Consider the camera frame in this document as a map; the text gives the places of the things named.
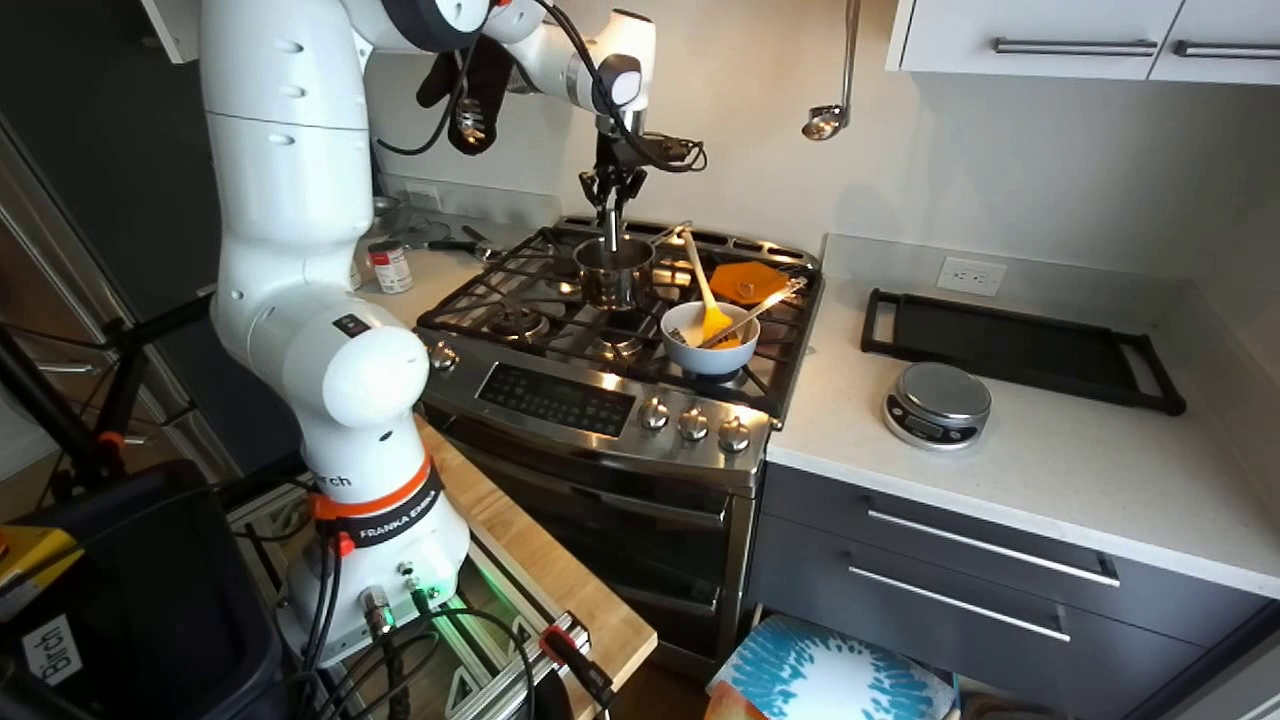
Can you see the yellow plastic object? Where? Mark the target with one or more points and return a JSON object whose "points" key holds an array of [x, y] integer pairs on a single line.
{"points": [[35, 554]]}

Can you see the light wooden board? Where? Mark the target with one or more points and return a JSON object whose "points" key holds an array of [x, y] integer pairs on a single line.
{"points": [[533, 547]]}

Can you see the wooden spoon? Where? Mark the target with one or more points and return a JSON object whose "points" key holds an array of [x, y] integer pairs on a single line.
{"points": [[764, 306]]}

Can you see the hanging metal ladle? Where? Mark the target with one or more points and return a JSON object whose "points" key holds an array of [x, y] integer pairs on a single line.
{"points": [[825, 120]]}

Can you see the stainless steel gas stove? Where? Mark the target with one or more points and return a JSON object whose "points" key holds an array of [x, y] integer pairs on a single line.
{"points": [[560, 401]]}

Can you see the yellow spatula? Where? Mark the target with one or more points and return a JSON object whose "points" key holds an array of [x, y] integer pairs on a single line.
{"points": [[710, 322]]}

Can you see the blue white patterned cloth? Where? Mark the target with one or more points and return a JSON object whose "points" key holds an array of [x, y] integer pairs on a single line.
{"points": [[825, 675]]}

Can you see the small jar red lid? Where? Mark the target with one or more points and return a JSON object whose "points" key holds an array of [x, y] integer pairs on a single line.
{"points": [[388, 268]]}

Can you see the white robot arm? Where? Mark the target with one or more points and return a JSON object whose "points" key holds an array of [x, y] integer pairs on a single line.
{"points": [[285, 203]]}

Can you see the black bin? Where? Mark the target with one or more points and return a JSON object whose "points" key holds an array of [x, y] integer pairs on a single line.
{"points": [[147, 601]]}

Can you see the white bowl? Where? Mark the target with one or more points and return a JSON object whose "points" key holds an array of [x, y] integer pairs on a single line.
{"points": [[707, 357]]}

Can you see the orange pot holder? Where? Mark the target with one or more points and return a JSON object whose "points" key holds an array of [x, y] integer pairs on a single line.
{"points": [[749, 283]]}

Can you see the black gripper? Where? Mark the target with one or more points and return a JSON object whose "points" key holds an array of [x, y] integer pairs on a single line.
{"points": [[614, 160]]}

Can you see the small silver pot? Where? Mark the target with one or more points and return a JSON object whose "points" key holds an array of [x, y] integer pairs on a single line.
{"points": [[587, 261]]}

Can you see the silver stove knob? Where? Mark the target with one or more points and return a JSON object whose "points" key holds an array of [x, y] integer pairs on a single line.
{"points": [[446, 357], [692, 425], [659, 415], [734, 432]]}

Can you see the black tripod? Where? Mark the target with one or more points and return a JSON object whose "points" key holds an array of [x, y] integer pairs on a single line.
{"points": [[124, 374]]}

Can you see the black orange clamp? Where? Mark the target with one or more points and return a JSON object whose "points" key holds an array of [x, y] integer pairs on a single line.
{"points": [[576, 663]]}

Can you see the white wall outlet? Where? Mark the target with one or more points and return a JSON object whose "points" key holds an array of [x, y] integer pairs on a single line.
{"points": [[971, 276]]}

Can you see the black rectangular tray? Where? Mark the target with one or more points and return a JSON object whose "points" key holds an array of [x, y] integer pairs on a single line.
{"points": [[1015, 345]]}

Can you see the white cabinet door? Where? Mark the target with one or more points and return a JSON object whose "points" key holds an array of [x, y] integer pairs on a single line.
{"points": [[1226, 22], [960, 35]]}

